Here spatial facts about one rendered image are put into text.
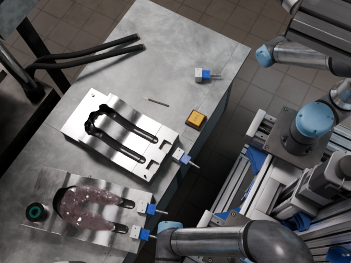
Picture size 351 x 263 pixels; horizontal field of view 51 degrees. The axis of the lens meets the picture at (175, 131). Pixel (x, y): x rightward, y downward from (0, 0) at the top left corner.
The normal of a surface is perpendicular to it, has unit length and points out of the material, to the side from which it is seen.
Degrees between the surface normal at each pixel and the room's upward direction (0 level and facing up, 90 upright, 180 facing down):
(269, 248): 43
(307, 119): 7
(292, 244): 30
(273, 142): 0
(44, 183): 0
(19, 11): 90
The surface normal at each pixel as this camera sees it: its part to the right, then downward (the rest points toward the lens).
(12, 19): 0.86, 0.47
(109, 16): -0.04, -0.35
